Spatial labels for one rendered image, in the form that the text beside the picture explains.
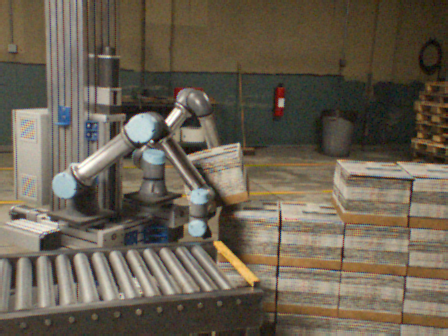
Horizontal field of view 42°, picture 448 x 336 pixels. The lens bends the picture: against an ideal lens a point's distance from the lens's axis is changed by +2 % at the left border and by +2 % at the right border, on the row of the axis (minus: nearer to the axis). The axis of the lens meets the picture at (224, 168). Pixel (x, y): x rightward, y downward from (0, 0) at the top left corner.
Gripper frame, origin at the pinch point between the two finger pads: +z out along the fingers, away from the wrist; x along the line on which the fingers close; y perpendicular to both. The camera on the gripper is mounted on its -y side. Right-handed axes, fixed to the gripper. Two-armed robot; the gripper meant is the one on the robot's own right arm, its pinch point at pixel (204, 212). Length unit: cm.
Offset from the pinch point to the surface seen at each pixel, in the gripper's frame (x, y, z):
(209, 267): -5, -5, -64
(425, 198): -99, -15, -9
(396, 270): -80, -45, -9
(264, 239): -25.1, -17.6, -7.1
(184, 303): 1, -3, -95
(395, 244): -82, -33, -8
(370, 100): -234, -64, 770
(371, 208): -76, -14, -8
